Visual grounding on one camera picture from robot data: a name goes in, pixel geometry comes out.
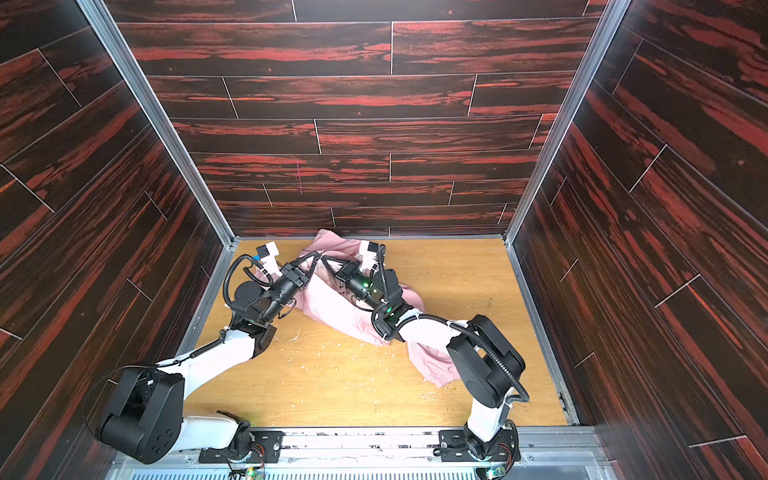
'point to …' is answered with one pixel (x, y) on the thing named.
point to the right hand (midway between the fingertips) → (323, 257)
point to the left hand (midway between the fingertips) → (322, 257)
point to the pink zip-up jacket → (323, 294)
